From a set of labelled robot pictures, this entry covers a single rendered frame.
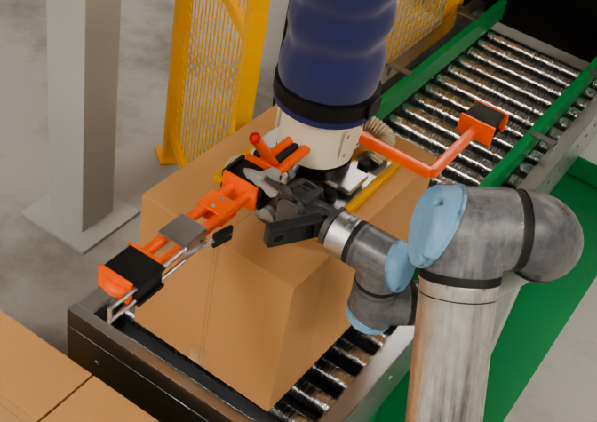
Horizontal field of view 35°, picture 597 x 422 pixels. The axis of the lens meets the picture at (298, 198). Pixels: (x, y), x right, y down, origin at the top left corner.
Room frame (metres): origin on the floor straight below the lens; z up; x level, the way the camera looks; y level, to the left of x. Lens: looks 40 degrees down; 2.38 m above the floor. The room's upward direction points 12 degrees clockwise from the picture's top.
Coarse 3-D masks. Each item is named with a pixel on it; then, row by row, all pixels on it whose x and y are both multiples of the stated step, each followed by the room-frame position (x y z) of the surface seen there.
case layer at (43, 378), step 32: (0, 320) 1.52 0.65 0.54; (0, 352) 1.43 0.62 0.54; (32, 352) 1.44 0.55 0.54; (0, 384) 1.34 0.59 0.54; (32, 384) 1.35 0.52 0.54; (64, 384) 1.37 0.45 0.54; (96, 384) 1.39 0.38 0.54; (0, 416) 1.25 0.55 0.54; (32, 416) 1.27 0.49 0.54; (64, 416) 1.29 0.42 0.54; (96, 416) 1.30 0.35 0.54; (128, 416) 1.32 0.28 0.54
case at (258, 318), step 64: (256, 128) 1.83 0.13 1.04; (192, 192) 1.56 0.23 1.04; (384, 192) 1.69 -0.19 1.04; (192, 256) 1.45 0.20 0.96; (256, 256) 1.40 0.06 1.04; (320, 256) 1.44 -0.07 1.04; (192, 320) 1.44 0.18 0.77; (256, 320) 1.37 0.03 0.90; (320, 320) 1.47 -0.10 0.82; (256, 384) 1.35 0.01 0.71
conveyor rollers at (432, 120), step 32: (448, 64) 3.15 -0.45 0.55; (480, 64) 3.19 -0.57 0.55; (512, 64) 3.30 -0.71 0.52; (544, 64) 3.33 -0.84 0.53; (416, 96) 2.89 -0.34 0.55; (448, 96) 2.93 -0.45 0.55; (480, 96) 2.98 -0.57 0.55; (512, 96) 3.02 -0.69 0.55; (544, 96) 3.06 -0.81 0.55; (416, 128) 2.69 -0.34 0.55; (448, 128) 2.73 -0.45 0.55; (512, 128) 2.82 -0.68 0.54; (480, 160) 2.58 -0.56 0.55; (128, 320) 1.62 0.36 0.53; (352, 352) 1.65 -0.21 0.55; (224, 384) 1.48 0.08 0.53; (288, 416) 1.41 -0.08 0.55
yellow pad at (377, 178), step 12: (360, 156) 1.77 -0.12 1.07; (360, 168) 1.71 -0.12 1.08; (372, 168) 1.74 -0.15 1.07; (384, 168) 1.74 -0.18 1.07; (396, 168) 1.77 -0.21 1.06; (372, 180) 1.69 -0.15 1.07; (384, 180) 1.71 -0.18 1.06; (324, 192) 1.59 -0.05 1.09; (336, 192) 1.59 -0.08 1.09; (360, 192) 1.64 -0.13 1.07; (372, 192) 1.67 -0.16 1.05; (336, 204) 1.58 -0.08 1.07; (348, 204) 1.60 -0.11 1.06; (360, 204) 1.62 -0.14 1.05
